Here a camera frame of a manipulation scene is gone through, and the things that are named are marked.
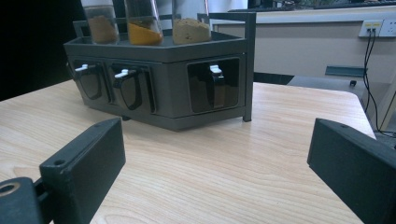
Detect dark grey corner spice rack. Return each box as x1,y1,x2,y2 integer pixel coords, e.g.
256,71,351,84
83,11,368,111
63,11,258,133

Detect black power cable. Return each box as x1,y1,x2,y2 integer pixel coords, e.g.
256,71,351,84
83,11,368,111
369,29,396,138
362,29,374,114

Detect brown spice jar flip lid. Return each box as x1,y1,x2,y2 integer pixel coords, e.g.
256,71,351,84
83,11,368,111
79,0,120,45

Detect grey cabinet label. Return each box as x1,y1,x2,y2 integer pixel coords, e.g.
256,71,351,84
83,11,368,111
325,64,365,78

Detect tan spice jar white lid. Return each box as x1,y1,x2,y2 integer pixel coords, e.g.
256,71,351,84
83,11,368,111
171,0,213,46

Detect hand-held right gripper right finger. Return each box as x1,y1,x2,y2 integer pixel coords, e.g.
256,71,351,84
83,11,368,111
306,118,396,224

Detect orange spice jar white lid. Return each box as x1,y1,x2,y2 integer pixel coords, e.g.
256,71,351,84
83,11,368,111
123,0,164,47

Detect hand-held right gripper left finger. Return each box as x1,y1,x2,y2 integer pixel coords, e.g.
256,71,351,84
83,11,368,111
39,117,127,224

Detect dark spice drawer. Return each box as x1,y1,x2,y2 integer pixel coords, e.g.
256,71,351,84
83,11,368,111
186,57,241,114
109,63,157,114
71,59,108,102

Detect white wall socket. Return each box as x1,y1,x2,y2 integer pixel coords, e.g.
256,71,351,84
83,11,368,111
358,19,396,38

